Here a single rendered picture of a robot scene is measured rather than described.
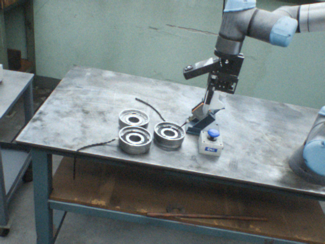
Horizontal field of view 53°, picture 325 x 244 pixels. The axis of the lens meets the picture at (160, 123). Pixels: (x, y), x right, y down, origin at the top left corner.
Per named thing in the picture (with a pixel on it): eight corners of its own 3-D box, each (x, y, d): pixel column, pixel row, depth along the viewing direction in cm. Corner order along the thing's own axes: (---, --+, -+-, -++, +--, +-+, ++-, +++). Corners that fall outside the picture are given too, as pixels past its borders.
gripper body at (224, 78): (233, 97, 98) (245, 59, 91) (205, 91, 98) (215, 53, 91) (231, 86, 104) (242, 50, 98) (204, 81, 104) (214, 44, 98)
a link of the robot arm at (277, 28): (303, 15, 88) (264, 4, 92) (296, 22, 79) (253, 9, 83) (292, 43, 92) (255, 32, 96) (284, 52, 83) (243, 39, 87)
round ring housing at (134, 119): (118, 116, 117) (119, 107, 115) (147, 120, 118) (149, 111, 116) (116, 133, 108) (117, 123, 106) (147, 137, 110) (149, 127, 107)
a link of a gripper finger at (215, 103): (219, 121, 102) (227, 94, 98) (201, 118, 102) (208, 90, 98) (219, 117, 105) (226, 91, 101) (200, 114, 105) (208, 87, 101)
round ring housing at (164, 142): (183, 152, 106) (185, 142, 104) (151, 146, 105) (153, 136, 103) (183, 134, 115) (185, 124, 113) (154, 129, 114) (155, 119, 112)
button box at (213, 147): (199, 153, 107) (202, 142, 104) (198, 141, 113) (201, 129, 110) (222, 158, 107) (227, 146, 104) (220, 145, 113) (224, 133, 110)
